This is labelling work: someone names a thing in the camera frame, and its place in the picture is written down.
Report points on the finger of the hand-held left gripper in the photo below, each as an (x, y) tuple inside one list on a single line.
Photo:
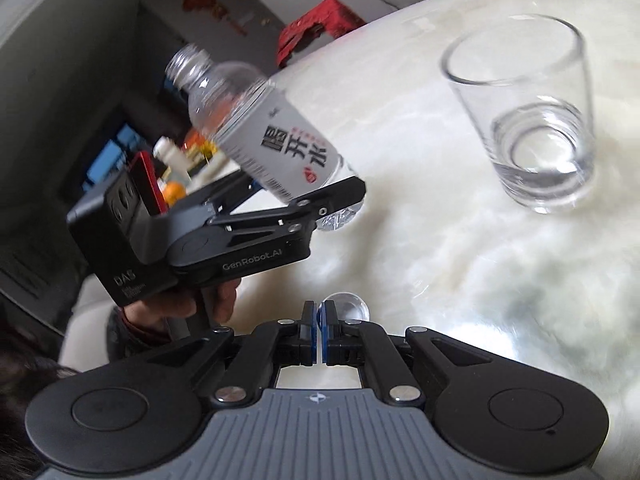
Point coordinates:
[(220, 195), (325, 205)]

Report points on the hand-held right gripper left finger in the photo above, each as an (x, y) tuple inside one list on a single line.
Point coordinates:
[(306, 322)]

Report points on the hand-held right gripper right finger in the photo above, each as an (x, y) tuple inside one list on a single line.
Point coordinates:
[(327, 322)]

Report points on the white bottle cap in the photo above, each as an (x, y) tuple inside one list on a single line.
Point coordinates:
[(350, 305)]

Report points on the clear plastic water bottle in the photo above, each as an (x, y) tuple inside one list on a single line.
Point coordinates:
[(280, 130)]

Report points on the clear drinking glass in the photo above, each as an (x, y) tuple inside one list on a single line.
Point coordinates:
[(540, 125)]

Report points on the person's left forearm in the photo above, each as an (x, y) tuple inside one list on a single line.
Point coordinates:
[(122, 340)]

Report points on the person's left hand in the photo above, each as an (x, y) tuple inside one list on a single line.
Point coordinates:
[(225, 300)]

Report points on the orange fruit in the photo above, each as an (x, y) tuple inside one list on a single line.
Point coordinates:
[(173, 193)]

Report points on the red smartphone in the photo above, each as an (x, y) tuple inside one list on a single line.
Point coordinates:
[(147, 185)]

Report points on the blue box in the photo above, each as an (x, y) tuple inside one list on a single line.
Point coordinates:
[(107, 157)]

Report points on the red patterned cloth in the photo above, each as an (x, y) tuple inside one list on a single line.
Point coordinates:
[(320, 25)]

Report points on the person's dark clothing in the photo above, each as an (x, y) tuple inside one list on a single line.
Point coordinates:
[(22, 375)]

